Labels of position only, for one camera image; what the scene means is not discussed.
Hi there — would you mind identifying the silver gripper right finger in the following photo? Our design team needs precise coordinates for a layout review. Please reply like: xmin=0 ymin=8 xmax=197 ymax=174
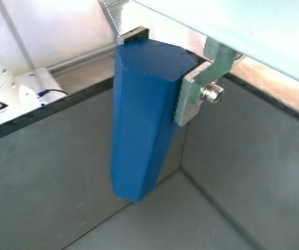
xmin=174 ymin=38 xmax=242 ymax=126

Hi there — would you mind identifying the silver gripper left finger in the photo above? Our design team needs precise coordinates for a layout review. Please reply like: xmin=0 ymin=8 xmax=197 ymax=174
xmin=97 ymin=0 xmax=149 ymax=45

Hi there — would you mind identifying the blue hexagonal prism block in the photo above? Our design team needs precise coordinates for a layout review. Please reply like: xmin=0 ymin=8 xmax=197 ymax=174
xmin=110 ymin=39 xmax=195 ymax=202

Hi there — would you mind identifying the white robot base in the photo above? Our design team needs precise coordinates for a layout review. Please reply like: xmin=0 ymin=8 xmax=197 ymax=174
xmin=0 ymin=56 xmax=67 ymax=125

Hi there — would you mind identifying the blue black cable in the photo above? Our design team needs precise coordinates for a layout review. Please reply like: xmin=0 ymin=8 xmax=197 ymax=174
xmin=35 ymin=88 xmax=70 ymax=106

